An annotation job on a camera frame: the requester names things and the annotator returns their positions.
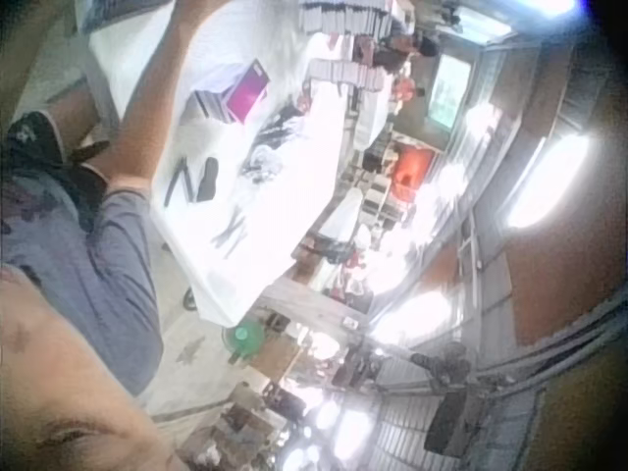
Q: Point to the orange container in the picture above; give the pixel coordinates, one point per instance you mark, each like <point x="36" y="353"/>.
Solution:
<point x="411" y="172"/>

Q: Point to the person's legs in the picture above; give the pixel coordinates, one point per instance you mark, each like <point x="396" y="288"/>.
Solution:
<point x="35" y="140"/>

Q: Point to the cluttered wooden work table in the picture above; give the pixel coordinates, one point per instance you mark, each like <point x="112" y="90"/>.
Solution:
<point x="338" y="275"/>

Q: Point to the magenta box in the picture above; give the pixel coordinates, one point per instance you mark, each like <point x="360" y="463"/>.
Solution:
<point x="249" y="93"/>

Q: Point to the green plastic stool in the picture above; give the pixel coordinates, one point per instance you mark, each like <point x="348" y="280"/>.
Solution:
<point x="243" y="336"/>

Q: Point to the black box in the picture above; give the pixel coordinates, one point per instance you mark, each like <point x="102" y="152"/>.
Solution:
<point x="452" y="419"/>

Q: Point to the black wall fan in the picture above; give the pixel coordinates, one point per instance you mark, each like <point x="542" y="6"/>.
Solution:
<point x="445" y="364"/>

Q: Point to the row of stacked packets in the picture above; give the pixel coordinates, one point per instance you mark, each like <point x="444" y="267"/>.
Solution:
<point x="343" y="73"/>
<point x="343" y="15"/>

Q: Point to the glass window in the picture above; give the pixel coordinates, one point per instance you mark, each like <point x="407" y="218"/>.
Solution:
<point x="449" y="90"/>

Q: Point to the white cloth with black print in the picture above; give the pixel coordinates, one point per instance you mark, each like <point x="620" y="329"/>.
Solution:
<point x="275" y="196"/>

